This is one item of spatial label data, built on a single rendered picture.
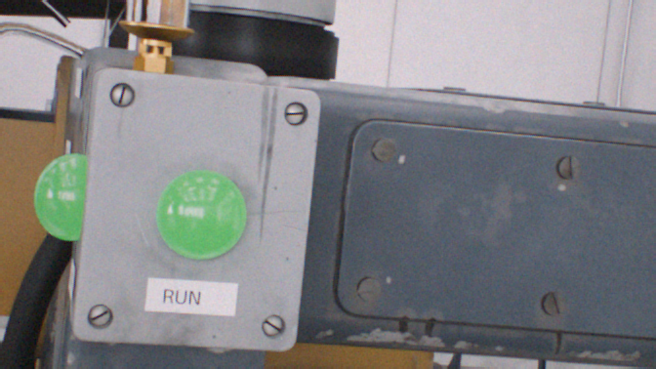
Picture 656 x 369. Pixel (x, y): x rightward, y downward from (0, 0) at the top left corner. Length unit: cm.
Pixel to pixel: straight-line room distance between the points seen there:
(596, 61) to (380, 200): 570
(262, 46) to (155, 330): 20
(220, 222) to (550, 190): 15
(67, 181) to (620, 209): 22
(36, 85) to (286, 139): 522
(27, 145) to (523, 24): 527
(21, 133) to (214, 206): 44
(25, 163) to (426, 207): 40
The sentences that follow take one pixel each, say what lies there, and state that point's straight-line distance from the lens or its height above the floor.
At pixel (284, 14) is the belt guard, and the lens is 61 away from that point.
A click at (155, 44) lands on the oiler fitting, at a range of 51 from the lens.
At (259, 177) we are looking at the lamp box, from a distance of 44.
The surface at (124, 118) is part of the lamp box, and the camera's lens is 44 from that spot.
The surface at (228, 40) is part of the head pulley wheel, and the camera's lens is 60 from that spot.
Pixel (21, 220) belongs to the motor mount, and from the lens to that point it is 86.
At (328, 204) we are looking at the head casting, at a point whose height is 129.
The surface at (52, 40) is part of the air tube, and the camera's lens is 58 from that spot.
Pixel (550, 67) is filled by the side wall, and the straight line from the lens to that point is 611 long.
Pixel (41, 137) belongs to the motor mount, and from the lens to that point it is 86.
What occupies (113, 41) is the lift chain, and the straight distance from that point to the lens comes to 104.
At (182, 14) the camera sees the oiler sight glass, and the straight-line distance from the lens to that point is 51.
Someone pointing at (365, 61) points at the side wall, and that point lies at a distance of 583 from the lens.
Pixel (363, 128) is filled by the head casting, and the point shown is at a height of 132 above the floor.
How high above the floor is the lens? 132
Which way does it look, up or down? 3 degrees down
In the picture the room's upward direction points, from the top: 6 degrees clockwise
